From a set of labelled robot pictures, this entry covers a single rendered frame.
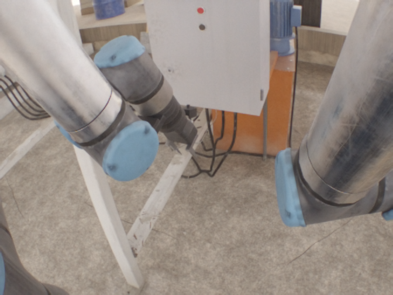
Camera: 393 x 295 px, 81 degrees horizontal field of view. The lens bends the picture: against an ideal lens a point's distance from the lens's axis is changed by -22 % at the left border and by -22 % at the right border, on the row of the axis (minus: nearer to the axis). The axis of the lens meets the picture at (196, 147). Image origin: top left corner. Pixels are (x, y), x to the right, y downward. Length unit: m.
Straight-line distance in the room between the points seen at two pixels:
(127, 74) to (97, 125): 0.18
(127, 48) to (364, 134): 0.41
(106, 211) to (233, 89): 0.61
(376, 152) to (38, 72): 0.31
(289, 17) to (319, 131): 1.50
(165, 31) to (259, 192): 1.03
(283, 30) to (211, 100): 0.80
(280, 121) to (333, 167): 1.46
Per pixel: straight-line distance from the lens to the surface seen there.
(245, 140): 1.80
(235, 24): 0.91
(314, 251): 1.44
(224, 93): 1.02
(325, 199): 0.27
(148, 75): 0.53
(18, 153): 2.10
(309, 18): 3.43
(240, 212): 1.53
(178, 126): 0.63
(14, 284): 0.41
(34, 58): 0.30
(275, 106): 1.63
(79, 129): 0.35
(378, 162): 0.21
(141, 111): 0.58
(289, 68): 1.55
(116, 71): 0.50
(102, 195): 0.94
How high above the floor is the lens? 1.21
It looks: 39 degrees down
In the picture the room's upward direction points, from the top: 7 degrees counter-clockwise
